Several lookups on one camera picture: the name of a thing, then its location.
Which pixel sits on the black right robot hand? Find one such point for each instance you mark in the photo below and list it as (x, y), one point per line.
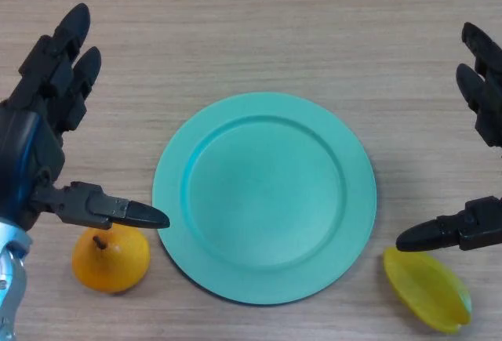
(486, 90)

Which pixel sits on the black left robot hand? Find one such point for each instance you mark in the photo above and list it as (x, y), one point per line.
(31, 149)

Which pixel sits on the yellow starfruit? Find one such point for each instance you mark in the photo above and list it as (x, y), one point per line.
(427, 290)

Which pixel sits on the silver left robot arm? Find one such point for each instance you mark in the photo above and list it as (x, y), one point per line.
(12, 278)

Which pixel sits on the teal round plate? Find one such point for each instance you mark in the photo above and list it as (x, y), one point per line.
(266, 200)

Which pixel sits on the orange yellow pear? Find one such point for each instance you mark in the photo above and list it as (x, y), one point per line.
(113, 262)

